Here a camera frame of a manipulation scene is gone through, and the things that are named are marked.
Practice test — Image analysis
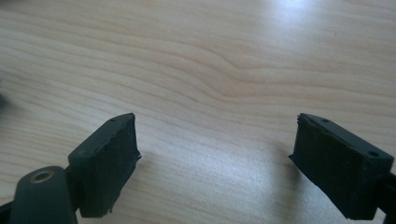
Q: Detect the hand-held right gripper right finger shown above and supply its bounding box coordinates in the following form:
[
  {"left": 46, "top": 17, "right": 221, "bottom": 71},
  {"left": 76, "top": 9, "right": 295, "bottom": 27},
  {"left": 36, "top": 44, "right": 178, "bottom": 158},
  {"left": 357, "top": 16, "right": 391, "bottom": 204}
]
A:
[{"left": 288, "top": 112, "right": 395, "bottom": 221}]

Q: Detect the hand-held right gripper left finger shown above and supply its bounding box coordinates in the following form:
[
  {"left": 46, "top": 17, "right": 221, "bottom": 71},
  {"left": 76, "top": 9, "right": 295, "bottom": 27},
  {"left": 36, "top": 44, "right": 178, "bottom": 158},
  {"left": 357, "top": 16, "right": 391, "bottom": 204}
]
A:
[{"left": 67, "top": 112, "right": 142, "bottom": 218}]

